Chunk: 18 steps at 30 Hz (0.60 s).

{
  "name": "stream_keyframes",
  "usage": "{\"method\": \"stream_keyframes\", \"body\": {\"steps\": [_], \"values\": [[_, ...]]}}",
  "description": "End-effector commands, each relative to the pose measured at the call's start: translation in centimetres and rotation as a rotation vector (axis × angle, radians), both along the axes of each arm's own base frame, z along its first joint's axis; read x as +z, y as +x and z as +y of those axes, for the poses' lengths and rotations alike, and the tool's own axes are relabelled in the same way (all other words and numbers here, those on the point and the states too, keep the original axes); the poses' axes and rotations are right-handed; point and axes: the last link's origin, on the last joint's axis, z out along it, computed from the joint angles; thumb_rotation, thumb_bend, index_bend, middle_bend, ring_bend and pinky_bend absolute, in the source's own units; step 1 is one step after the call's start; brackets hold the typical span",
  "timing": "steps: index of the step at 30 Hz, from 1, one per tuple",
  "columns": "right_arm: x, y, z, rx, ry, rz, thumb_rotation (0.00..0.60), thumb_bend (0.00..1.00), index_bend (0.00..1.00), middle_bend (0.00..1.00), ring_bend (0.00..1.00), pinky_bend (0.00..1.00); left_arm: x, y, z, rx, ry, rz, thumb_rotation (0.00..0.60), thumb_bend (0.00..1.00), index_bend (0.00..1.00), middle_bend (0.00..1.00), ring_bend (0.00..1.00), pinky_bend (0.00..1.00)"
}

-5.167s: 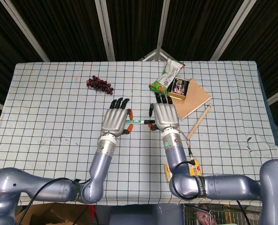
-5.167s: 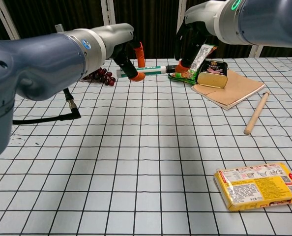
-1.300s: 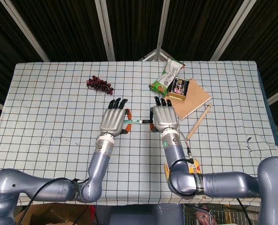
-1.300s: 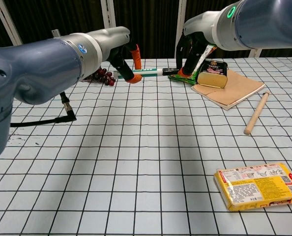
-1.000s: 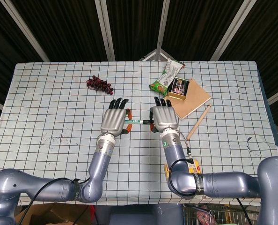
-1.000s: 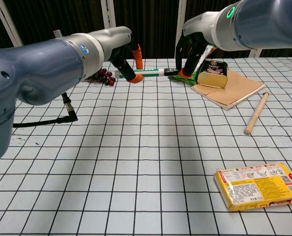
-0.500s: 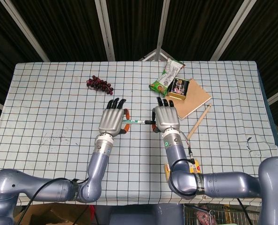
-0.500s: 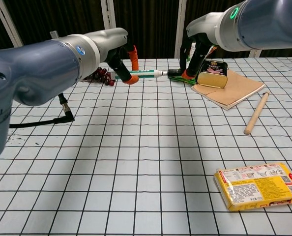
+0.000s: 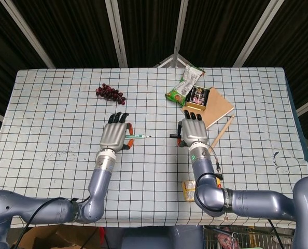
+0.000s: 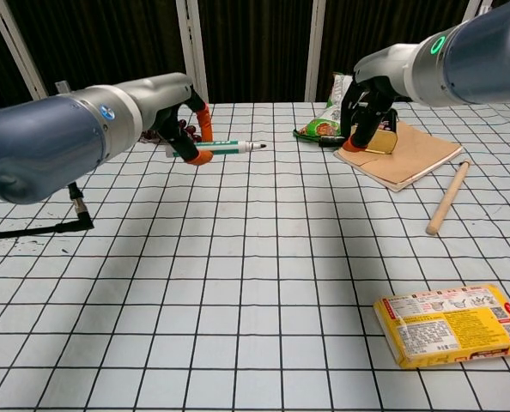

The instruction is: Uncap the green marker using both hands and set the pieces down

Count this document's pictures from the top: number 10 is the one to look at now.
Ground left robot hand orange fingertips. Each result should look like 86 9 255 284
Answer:
130 71 216 167

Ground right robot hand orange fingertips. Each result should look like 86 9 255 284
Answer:
339 42 415 154

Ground white green marker pen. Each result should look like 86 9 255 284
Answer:
165 139 268 159

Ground dark red grape bunch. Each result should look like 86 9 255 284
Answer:
141 119 203 145

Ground black gold luncheon meat can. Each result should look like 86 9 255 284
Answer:
351 106 400 155

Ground green snack bag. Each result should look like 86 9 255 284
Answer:
292 71 355 142

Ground brown kraft notebook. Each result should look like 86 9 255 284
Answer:
333 120 464 193

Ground wooden rolling stick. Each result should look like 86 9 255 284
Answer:
425 159 472 236

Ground white black checkered tablecloth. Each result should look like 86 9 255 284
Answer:
0 99 510 412

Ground yellow food package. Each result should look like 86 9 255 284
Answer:
373 282 510 370

